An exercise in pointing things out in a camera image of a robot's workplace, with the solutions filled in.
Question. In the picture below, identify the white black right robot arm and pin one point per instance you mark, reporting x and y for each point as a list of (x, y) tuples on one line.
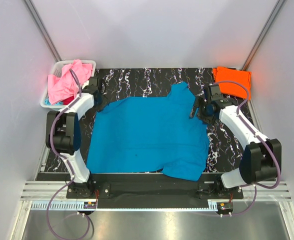
[(262, 157)]

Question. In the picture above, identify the folded orange t-shirt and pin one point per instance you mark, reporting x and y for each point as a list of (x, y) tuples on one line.
[(228, 79)]

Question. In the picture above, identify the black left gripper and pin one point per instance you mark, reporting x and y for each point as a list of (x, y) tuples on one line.
[(101, 94)]

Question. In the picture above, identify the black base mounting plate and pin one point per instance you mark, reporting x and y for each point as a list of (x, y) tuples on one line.
[(154, 187)]

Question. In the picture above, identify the blue t-shirt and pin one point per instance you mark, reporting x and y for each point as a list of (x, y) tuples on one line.
[(148, 134)]

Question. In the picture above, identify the slotted white cable duct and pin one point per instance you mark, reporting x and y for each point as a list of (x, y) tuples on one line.
[(198, 205)]

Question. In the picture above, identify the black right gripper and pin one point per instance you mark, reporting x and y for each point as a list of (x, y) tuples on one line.
[(199, 102)]

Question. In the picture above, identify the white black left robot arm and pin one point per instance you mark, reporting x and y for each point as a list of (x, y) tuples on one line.
[(64, 137)]

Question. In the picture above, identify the red t-shirt in basket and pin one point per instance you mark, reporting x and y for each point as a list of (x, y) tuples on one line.
[(71, 98)]

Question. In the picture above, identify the pink t-shirt in basket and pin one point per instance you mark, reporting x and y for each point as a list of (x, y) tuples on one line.
[(67, 80)]

